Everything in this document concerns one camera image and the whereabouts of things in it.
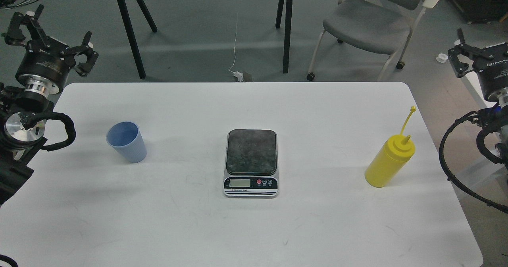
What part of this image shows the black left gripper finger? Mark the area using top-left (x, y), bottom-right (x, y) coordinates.
top-left (2, 4), bottom-right (50, 48)
top-left (60, 31), bottom-right (99, 77)

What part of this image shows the digital kitchen scale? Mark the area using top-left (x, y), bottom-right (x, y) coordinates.
top-left (223, 129), bottom-right (279, 198)

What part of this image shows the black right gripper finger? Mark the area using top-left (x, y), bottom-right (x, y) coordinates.
top-left (448, 28), bottom-right (489, 78)

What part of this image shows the yellow squeeze bottle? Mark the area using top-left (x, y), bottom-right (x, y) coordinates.
top-left (364, 106), bottom-right (417, 188)

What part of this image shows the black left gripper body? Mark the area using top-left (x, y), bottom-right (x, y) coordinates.
top-left (15, 48), bottom-right (76, 94)

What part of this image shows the white power plug adapter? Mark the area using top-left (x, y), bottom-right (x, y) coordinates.
top-left (233, 71), bottom-right (253, 83)

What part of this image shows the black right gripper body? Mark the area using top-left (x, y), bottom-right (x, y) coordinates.
top-left (475, 42), bottom-right (508, 102)

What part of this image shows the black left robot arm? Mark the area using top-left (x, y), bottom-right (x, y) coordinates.
top-left (0, 5), bottom-right (98, 204)

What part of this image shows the white hanging cable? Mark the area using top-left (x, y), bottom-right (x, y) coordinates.
top-left (229, 12), bottom-right (239, 74)

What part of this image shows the grey office chair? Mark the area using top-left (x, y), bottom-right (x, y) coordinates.
top-left (306, 0), bottom-right (439, 81)

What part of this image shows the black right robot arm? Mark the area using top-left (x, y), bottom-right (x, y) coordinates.
top-left (438, 28), bottom-right (508, 213)

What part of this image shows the small white spool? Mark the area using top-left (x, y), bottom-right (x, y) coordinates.
top-left (435, 53), bottom-right (448, 64)

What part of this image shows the blue ribbed plastic cup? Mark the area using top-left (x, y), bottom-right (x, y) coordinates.
top-left (106, 122), bottom-right (147, 163)

